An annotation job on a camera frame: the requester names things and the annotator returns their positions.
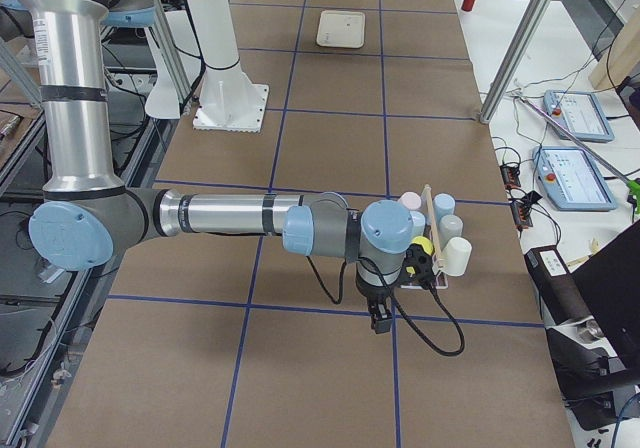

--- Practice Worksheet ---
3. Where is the pale green plastic cup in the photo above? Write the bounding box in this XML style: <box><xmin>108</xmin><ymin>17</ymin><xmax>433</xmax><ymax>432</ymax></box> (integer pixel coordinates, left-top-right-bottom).
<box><xmin>443</xmin><ymin>237</ymin><xmax>472</xmax><ymax>277</ymax></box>

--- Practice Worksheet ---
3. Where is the pink plastic cup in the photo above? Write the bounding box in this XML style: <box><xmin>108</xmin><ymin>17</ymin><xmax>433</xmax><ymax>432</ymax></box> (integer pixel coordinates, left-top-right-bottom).
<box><xmin>398</xmin><ymin>191</ymin><xmax>423</xmax><ymax>212</ymax></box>

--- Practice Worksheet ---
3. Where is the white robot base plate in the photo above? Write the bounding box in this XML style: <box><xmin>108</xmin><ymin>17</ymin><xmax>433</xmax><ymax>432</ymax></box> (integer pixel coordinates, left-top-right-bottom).
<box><xmin>193</xmin><ymin>65</ymin><xmax>269</xmax><ymax>133</ymax></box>

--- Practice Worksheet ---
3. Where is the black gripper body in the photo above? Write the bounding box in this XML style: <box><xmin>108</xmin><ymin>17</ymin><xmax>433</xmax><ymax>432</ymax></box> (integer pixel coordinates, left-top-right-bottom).
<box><xmin>356</xmin><ymin>261</ymin><xmax>392</xmax><ymax>318</ymax></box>

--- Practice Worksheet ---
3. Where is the white wire cup rack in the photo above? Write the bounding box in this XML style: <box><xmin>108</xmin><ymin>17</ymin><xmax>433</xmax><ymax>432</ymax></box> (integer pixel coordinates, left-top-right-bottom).
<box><xmin>420</xmin><ymin>184</ymin><xmax>448</xmax><ymax>290</ymax></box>

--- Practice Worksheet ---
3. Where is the teach pendant with red button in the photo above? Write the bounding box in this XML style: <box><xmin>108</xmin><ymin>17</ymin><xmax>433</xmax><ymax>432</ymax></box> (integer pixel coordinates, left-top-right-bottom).
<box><xmin>532</xmin><ymin>146</ymin><xmax>617</xmax><ymax>212</ymax></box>

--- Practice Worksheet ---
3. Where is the light blue plastic cup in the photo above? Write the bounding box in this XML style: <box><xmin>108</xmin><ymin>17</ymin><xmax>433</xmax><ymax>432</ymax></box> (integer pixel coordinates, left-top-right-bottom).
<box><xmin>410</xmin><ymin>210</ymin><xmax>426</xmax><ymax>238</ymax></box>

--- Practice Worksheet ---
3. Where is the black computer monitor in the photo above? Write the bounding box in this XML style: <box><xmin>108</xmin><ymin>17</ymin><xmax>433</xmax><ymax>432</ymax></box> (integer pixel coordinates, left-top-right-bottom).
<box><xmin>572</xmin><ymin>223</ymin><xmax>639</xmax><ymax>367</ymax></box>

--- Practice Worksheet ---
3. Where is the grey plastic cup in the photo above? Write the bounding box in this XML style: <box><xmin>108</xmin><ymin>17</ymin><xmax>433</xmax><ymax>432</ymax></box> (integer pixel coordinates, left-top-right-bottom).
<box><xmin>438</xmin><ymin>214</ymin><xmax>464</xmax><ymax>245</ymax></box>

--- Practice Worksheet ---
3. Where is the aluminium frame post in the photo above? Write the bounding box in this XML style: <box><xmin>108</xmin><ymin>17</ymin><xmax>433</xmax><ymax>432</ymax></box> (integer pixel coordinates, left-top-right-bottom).
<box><xmin>479</xmin><ymin>0</ymin><xmax>551</xmax><ymax>124</ymax></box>

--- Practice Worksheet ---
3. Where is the yellow plastic cup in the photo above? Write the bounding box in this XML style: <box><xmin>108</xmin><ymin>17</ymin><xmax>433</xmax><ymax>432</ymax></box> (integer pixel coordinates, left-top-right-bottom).
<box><xmin>405</xmin><ymin>236</ymin><xmax>435</xmax><ymax>275</ymax></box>

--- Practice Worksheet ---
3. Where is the cream plastic tray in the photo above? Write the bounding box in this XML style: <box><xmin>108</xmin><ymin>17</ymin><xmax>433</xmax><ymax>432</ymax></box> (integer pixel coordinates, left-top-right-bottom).
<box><xmin>316</xmin><ymin>10</ymin><xmax>366</xmax><ymax>49</ymax></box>

